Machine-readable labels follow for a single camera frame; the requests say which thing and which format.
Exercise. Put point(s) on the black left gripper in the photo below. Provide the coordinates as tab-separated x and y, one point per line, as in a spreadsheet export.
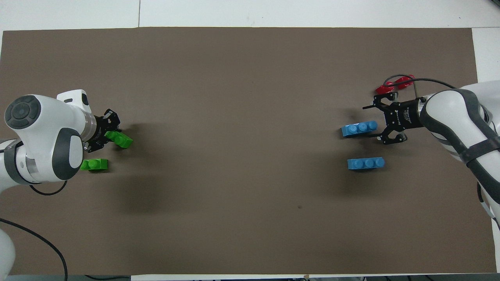
99	127

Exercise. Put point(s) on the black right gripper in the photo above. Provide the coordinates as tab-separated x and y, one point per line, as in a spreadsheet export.
402	117

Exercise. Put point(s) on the green two-stud block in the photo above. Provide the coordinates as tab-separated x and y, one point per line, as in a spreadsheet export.
94	165
120	139

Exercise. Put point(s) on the blue three-stud block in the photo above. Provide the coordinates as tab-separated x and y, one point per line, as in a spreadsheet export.
366	164
359	128

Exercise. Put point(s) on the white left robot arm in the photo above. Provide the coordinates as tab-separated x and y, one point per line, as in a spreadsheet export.
39	128

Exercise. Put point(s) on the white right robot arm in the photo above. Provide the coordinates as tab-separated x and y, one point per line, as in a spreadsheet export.
453	113

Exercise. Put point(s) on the red one-stud block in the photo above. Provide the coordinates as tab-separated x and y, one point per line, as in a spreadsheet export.
404	82
383	89

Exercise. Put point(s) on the brown table mat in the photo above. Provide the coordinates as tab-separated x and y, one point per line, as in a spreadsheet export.
234	78

